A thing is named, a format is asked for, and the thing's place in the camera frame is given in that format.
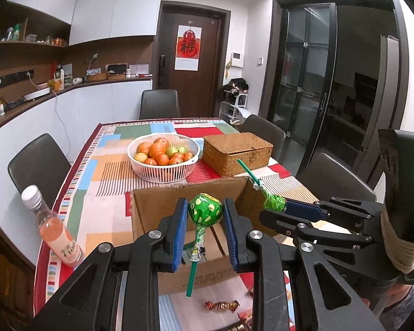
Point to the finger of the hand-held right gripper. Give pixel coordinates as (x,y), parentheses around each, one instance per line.
(279,222)
(303,210)

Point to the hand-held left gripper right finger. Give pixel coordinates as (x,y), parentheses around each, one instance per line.
(232,241)

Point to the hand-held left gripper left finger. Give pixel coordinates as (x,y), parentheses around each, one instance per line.
(179,238)

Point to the small green lollipop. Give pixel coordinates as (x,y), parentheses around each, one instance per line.
(274,202)

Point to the large green lollipop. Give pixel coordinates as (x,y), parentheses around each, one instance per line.
(204,210)

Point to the cardboard box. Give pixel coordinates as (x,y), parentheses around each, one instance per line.
(148,207)

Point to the person's right hand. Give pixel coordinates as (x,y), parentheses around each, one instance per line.
(402,298)

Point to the dark grey dining chair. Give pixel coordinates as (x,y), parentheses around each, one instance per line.
(264,132)
(334,176)
(159,105)
(38,165)

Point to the gold red wrapped candy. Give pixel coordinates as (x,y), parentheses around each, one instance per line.
(222,306)

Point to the grey tall panel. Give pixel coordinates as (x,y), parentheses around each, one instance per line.
(383,103)

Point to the white plastic fruit basket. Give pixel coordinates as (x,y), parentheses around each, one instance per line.
(158,172)

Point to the woven wicker lidded box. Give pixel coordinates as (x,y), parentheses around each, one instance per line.
(238,151)

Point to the green apple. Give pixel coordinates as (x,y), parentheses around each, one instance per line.
(182,149)
(172,151)

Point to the pile of orange fruits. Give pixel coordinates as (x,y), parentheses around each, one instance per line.
(157,153)

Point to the colourful patchwork tablecloth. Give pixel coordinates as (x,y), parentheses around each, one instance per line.
(96,179)

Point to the white shoe rack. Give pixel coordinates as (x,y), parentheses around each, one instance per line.
(234,107)

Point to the pink drink bottle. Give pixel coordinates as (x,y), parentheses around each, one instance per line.
(53,231)

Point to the black framed glass sliding door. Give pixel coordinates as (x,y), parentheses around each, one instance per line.
(303,76)

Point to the black bags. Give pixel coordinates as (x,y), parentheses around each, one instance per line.
(236,85)

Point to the dark brown entrance door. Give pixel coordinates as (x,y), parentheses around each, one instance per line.
(210,86)

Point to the white base cabinets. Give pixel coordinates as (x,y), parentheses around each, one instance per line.
(89,105)

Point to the white intercom panel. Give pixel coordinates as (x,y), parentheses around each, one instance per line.
(237,59)

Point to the white paper sign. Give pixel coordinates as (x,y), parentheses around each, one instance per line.
(139,70)

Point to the black white board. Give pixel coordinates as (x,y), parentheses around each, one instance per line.
(116,69)

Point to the small woven basket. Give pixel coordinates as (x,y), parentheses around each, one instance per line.
(96,77)

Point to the white desk lamp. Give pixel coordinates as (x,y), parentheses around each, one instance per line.
(91,62)

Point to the orange packet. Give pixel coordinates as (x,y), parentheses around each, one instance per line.
(55,85)

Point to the green picture card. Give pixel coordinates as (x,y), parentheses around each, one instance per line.
(67,74)

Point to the white flat tray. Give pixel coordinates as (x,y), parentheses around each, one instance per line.
(37,93)

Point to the row of shelf bottles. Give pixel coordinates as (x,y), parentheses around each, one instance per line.
(38,38)

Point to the red white wall calendar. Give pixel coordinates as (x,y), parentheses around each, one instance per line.
(188,50)

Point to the white wall cabinets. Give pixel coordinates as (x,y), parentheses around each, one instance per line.
(110,7)

